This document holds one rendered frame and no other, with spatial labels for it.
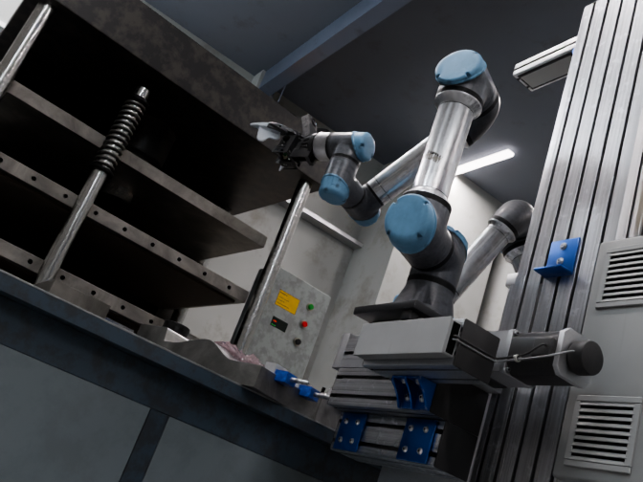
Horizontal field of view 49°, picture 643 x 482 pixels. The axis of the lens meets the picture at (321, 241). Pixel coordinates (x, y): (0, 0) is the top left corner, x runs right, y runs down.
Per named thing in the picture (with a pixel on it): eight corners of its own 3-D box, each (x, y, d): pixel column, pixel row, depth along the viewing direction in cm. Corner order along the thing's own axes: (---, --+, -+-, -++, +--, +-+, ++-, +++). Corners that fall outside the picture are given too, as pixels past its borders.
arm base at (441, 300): (466, 336, 159) (476, 295, 163) (417, 307, 153) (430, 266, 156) (422, 338, 171) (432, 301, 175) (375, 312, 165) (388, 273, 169)
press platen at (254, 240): (263, 248, 288) (268, 237, 289) (6, 91, 235) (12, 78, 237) (188, 263, 343) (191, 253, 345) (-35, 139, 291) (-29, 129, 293)
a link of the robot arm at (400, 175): (494, 102, 190) (348, 211, 196) (481, 76, 182) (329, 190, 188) (519, 125, 183) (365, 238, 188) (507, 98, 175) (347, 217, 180)
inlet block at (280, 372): (310, 397, 172) (318, 376, 174) (299, 390, 169) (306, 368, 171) (270, 388, 180) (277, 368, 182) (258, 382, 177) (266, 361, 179)
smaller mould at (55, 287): (99, 332, 173) (111, 306, 175) (41, 305, 166) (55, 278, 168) (73, 333, 189) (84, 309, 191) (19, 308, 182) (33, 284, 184)
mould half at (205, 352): (312, 421, 187) (325, 382, 191) (254, 386, 169) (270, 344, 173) (186, 390, 218) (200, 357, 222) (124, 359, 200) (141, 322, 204)
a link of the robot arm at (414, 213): (447, 274, 158) (503, 80, 178) (422, 242, 147) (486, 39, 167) (399, 270, 165) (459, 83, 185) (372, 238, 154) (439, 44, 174)
